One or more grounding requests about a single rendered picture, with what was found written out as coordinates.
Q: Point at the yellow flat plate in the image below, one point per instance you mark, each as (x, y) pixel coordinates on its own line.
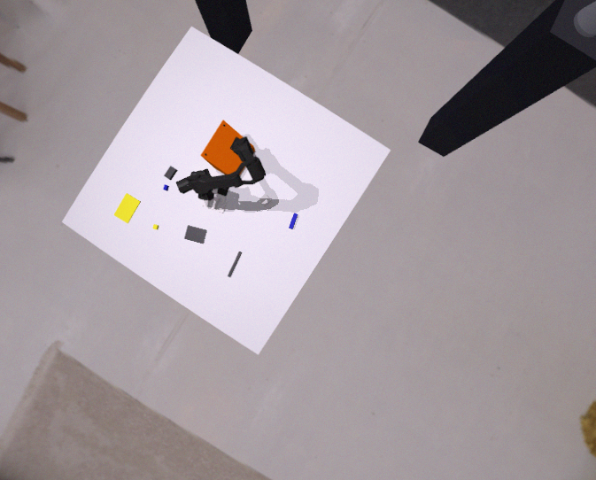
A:
(127, 208)

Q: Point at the small blue bar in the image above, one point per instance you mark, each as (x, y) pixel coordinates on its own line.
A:
(293, 220)

